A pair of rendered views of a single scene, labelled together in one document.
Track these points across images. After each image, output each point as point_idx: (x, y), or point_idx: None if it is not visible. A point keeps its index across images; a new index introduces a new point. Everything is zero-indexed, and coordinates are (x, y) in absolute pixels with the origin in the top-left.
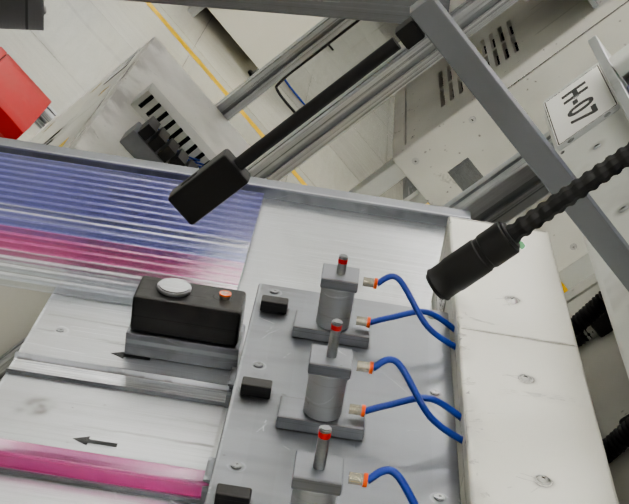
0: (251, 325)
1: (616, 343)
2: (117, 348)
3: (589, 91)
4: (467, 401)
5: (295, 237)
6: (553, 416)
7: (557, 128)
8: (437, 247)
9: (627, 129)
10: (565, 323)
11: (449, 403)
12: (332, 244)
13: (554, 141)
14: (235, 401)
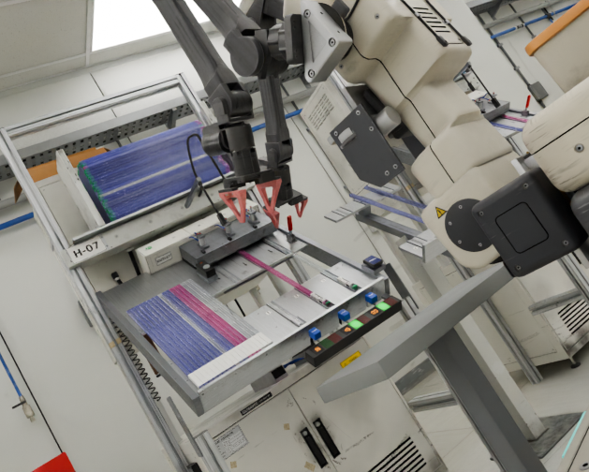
0: (212, 250)
1: (123, 272)
2: (217, 280)
3: (81, 247)
4: (213, 224)
5: (140, 300)
6: (206, 220)
7: (95, 253)
8: (118, 289)
9: (115, 228)
10: (175, 231)
11: (208, 232)
12: (137, 296)
13: (102, 252)
14: (234, 239)
